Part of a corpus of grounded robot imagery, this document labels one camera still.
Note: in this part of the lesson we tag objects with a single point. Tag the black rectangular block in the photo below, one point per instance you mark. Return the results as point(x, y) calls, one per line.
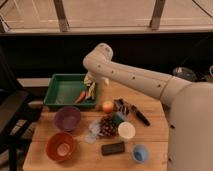
point(110, 149)

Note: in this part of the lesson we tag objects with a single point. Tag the black chair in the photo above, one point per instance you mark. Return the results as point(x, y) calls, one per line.
point(15, 113)

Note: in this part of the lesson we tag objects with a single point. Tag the black handled knife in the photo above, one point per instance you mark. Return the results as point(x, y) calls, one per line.
point(140, 115)

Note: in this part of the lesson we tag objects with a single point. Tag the blue plastic cup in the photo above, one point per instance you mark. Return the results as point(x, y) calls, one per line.
point(139, 153)

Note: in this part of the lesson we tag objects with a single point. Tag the crumpled clear plastic wrap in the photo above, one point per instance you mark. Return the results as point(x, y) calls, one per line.
point(94, 131)

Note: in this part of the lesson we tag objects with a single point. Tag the striped cloth item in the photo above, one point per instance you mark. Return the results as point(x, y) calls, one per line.
point(122, 106)

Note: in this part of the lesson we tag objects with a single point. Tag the pinecone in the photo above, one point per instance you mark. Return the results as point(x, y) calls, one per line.
point(107, 127)

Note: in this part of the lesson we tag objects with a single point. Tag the purple plastic bowl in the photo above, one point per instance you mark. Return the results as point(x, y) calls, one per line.
point(67, 118)

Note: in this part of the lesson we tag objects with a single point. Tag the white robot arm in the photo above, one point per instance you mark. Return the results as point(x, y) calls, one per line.
point(190, 142)

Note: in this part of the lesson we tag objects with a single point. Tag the metal bowl on shelf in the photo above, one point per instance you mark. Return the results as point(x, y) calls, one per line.
point(185, 73)

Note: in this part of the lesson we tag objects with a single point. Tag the green sponge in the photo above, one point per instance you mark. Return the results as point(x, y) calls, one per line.
point(117, 119)

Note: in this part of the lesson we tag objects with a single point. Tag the orange apple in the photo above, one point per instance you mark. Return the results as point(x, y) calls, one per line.
point(107, 106)

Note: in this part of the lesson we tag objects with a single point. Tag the orange plastic bowl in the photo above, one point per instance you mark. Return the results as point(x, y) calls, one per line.
point(60, 146)

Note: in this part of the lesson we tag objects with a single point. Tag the white plastic cup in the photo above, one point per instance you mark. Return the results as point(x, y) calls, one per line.
point(126, 131)

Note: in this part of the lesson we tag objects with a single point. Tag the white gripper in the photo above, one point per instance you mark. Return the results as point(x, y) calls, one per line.
point(91, 77)

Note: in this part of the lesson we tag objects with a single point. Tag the green plastic tray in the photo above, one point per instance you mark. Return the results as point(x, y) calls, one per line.
point(65, 89)

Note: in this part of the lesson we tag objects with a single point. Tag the wooden table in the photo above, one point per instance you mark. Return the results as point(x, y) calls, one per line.
point(88, 157)

